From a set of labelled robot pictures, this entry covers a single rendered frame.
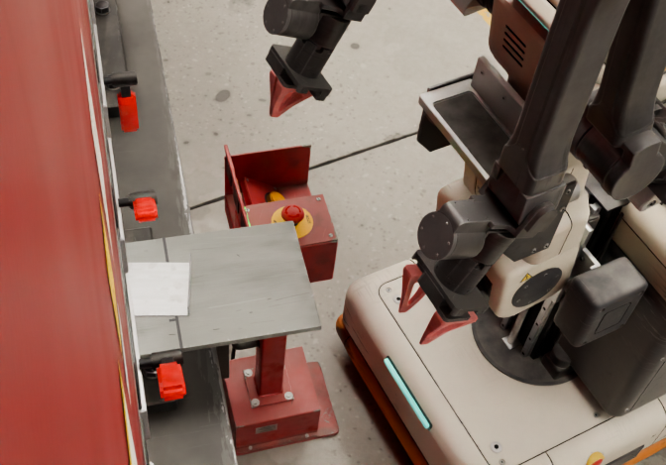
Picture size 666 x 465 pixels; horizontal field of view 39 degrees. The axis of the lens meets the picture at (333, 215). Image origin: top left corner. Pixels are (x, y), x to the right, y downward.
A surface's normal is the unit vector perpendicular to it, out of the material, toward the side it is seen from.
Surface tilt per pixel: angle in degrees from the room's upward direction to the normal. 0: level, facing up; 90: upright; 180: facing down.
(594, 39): 90
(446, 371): 0
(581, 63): 90
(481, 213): 22
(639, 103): 88
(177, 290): 0
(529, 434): 0
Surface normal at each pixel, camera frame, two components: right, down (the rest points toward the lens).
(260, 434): 0.26, 0.76
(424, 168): 0.08, -0.63
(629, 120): 0.40, 0.62
